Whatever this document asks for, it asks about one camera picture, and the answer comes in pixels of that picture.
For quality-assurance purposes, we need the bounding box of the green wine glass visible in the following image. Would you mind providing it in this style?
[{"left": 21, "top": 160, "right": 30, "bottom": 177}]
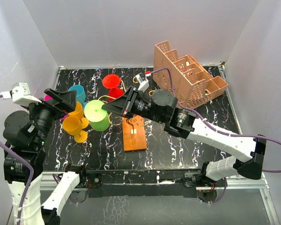
[{"left": 84, "top": 100, "right": 110, "bottom": 131}]

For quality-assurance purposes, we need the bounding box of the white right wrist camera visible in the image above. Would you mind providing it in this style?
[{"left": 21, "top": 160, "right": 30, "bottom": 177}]
[{"left": 135, "top": 71, "right": 151, "bottom": 92}]

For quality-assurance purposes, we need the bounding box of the black metal base frame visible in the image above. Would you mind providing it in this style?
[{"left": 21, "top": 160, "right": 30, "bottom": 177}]
[{"left": 16, "top": 167, "right": 270, "bottom": 206}]

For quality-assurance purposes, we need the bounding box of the orange wooden rack base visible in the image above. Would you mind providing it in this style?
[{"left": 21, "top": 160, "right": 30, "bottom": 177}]
[{"left": 122, "top": 115, "right": 147, "bottom": 152}]

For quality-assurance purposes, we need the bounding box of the yellow-base orange wine glass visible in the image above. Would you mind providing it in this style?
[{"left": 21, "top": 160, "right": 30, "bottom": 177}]
[{"left": 62, "top": 116, "right": 88, "bottom": 143}]

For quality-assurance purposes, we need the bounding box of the magenta wine glass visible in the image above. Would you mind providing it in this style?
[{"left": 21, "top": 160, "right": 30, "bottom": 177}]
[{"left": 44, "top": 95, "right": 68, "bottom": 120}]

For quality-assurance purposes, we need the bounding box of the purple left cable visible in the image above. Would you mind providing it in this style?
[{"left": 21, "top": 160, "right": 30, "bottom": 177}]
[{"left": 0, "top": 95, "right": 35, "bottom": 225}]

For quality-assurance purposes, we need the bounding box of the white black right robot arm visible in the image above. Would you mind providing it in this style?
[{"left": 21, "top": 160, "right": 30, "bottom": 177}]
[{"left": 102, "top": 87, "right": 266, "bottom": 187}]

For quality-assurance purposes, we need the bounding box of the pink plastic file organizer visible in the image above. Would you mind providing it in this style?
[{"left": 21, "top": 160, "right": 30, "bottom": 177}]
[{"left": 154, "top": 41, "right": 228, "bottom": 109}]

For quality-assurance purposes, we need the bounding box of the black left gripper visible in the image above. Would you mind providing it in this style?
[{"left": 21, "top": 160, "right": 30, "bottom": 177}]
[{"left": 22, "top": 87, "right": 76, "bottom": 147}]

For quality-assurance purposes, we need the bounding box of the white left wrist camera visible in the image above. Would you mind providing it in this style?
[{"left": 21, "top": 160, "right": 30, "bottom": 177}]
[{"left": 0, "top": 82, "right": 42, "bottom": 107}]

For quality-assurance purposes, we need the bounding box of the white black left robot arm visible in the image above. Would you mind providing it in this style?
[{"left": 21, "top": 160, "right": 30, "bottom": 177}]
[{"left": 3, "top": 83, "right": 87, "bottom": 225}]

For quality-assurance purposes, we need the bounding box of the blue wine glass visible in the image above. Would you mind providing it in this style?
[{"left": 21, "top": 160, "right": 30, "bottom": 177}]
[{"left": 68, "top": 85, "right": 86, "bottom": 108}]

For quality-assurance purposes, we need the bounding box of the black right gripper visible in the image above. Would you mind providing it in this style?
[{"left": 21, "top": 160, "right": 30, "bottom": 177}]
[{"left": 103, "top": 86, "right": 165, "bottom": 124}]

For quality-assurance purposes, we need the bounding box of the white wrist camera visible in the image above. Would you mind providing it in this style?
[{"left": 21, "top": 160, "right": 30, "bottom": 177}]
[
  {"left": 0, "top": 82, "right": 42, "bottom": 107},
  {"left": 135, "top": 71, "right": 151, "bottom": 92}
]

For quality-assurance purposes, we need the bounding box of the red wine glass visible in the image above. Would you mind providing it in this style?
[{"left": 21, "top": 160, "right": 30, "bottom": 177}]
[{"left": 102, "top": 74, "right": 124, "bottom": 102}]

